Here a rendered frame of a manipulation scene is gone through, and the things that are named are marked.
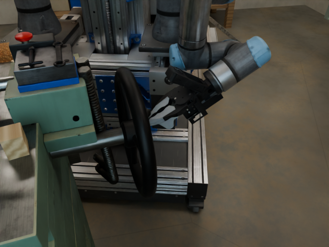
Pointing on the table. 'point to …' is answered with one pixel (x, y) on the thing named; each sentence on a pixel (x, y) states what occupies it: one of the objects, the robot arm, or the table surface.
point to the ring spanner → (58, 54)
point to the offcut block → (14, 141)
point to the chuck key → (31, 59)
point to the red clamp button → (24, 36)
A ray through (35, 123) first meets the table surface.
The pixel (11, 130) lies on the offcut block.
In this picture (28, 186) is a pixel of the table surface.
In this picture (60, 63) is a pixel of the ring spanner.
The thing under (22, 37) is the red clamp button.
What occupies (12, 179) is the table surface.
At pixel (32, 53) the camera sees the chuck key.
